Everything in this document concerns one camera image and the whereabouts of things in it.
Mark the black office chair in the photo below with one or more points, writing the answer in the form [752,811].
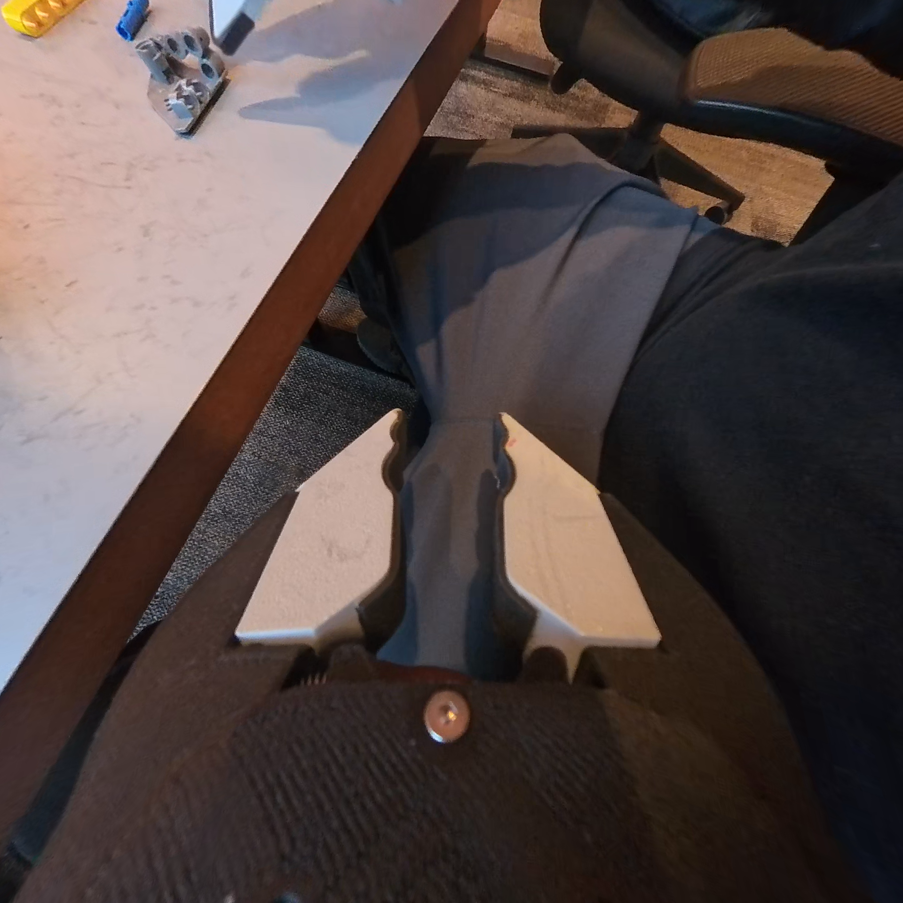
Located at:
[740,85]

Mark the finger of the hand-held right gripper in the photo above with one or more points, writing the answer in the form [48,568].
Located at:
[229,17]

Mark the grey desk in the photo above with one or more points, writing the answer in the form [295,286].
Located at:
[141,246]

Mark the blue toy pin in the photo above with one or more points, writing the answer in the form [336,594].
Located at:
[132,17]

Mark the grey toy panel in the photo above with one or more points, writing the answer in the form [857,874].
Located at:
[181,78]

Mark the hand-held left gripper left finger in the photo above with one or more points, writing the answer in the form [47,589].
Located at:
[324,557]

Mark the person's black sweater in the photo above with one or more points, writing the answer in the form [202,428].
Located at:
[776,458]

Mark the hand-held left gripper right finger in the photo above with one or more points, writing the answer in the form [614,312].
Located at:
[571,565]

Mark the yellow toy beam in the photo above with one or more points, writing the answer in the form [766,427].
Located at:
[38,14]

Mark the person's black shoe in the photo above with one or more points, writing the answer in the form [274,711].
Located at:
[380,345]

